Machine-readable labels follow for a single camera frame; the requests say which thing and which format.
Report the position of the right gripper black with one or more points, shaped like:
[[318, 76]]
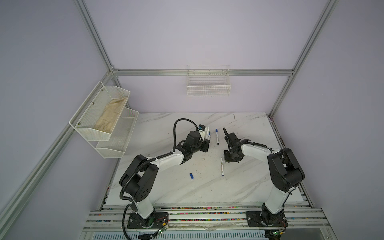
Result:
[[227, 159]]

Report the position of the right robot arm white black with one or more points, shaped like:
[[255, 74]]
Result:
[[285, 173]]

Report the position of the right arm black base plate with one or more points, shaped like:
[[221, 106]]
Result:
[[265, 219]]

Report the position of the white wire wall basket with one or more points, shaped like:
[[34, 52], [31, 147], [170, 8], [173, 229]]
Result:
[[208, 81]]

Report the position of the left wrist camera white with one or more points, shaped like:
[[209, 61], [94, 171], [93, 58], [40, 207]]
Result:
[[203, 132]]

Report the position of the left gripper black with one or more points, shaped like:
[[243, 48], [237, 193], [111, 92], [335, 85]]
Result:
[[205, 143]]

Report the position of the beige cloth in shelf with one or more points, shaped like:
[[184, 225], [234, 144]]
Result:
[[110, 115]]

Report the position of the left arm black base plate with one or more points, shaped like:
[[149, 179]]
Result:
[[154, 221]]

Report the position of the aluminium enclosure frame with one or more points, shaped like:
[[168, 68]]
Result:
[[22, 197]]

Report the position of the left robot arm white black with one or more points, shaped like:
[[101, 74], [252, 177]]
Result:
[[139, 178]]

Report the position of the white mesh two-tier wall shelf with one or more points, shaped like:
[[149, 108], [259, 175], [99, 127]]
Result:
[[112, 145]]

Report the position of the aluminium rail base frame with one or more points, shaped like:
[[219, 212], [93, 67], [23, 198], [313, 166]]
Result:
[[211, 223]]

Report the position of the white marker pen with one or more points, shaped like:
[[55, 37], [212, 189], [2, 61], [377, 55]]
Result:
[[217, 136], [208, 133], [222, 168]]

